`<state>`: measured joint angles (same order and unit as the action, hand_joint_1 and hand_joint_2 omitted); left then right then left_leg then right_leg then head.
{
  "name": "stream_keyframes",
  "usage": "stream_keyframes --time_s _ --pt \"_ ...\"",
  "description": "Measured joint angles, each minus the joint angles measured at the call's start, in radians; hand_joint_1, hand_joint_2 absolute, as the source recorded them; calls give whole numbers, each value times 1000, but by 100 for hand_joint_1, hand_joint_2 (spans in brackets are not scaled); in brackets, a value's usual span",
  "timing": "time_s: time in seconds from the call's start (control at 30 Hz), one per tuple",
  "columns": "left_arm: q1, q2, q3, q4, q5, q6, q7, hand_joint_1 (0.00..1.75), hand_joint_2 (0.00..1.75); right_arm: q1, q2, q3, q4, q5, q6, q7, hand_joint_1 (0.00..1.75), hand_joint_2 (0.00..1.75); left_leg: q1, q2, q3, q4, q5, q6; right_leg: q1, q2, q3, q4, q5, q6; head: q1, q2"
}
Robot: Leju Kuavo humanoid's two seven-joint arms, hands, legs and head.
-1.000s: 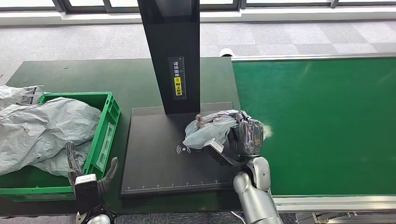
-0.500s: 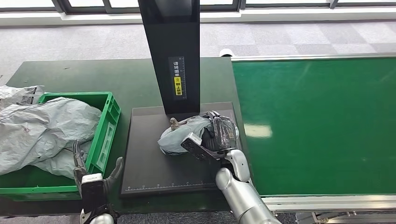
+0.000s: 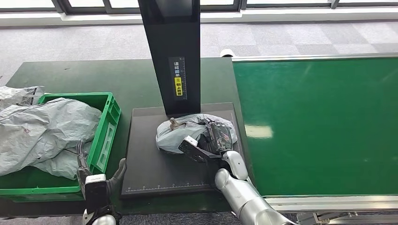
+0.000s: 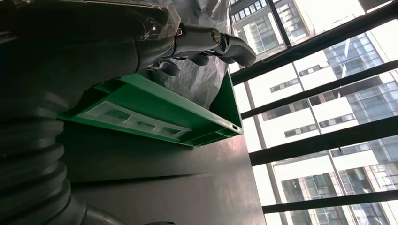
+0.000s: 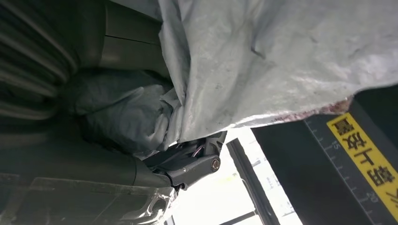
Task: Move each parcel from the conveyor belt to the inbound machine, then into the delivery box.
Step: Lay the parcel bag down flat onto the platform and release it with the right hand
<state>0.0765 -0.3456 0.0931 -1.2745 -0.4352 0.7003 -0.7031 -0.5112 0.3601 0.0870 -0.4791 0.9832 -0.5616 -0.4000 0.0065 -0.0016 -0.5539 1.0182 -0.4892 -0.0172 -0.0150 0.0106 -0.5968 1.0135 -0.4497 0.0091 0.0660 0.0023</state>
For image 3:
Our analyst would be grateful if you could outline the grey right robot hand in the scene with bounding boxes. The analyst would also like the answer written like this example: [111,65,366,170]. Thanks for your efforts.
[169,117,235,156]

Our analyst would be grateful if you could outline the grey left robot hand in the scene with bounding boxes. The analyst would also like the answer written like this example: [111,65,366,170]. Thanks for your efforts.
[76,140,128,200]

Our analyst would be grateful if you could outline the grey poly parcel red blotch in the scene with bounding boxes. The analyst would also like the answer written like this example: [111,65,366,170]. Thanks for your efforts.
[155,113,239,155]

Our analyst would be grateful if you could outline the plain grey poly parcel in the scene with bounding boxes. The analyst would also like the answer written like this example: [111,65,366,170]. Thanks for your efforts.
[0,97,103,177]

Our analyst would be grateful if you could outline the green conveyor belt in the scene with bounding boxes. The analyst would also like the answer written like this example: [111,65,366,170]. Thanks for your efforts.
[232,57,398,197]

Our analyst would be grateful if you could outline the black inbound scanner machine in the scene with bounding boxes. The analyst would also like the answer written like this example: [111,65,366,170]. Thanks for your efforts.
[119,0,250,199]

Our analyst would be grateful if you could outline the white poly parcel barcode label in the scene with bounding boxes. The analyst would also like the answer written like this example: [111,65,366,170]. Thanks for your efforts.
[0,86,46,108]

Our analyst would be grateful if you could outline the green plastic crate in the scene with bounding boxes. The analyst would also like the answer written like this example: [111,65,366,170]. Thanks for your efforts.
[0,91,122,203]

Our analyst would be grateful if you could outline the yellow black scanner label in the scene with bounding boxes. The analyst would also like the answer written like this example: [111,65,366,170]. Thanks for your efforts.
[168,56,188,101]

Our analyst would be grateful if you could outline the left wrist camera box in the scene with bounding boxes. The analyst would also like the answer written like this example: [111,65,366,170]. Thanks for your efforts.
[84,173,110,216]

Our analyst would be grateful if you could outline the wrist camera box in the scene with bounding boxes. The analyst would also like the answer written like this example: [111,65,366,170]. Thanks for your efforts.
[84,173,110,216]
[178,135,223,164]

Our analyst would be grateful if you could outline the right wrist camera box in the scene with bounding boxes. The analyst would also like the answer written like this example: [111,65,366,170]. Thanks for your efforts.
[178,135,223,164]

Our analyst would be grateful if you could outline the aluminium conveyor frame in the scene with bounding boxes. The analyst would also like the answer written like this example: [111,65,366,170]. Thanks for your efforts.
[231,52,398,225]

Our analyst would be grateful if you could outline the dark window frame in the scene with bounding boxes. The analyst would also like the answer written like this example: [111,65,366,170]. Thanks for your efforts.
[0,0,398,16]

